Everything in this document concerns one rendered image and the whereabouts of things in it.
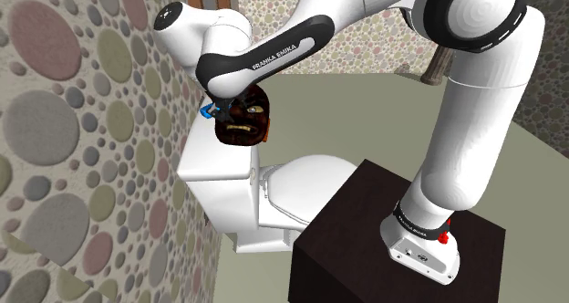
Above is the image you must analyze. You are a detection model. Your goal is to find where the brown wooden post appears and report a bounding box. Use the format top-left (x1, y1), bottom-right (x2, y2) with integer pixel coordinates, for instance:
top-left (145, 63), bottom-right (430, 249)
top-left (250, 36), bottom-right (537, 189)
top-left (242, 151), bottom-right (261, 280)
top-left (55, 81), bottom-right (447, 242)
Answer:
top-left (419, 43), bottom-right (455, 87)

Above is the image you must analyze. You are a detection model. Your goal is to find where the white toilet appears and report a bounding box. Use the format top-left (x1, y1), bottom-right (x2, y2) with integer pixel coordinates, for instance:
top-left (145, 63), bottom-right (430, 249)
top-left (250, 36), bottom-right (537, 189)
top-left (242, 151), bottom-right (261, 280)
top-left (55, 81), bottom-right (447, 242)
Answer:
top-left (176, 95), bottom-right (359, 255)

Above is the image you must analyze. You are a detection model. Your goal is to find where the dark brown face mask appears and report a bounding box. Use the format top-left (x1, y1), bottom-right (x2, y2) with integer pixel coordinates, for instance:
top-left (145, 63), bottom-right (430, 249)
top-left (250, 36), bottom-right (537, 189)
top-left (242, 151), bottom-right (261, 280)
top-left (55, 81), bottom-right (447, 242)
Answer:
top-left (214, 84), bottom-right (273, 148)

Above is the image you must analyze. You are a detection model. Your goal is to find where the dark robot stand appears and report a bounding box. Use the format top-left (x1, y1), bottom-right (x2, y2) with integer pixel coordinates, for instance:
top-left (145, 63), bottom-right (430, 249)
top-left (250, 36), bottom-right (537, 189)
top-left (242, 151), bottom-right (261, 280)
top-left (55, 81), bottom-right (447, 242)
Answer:
top-left (287, 158), bottom-right (507, 303)

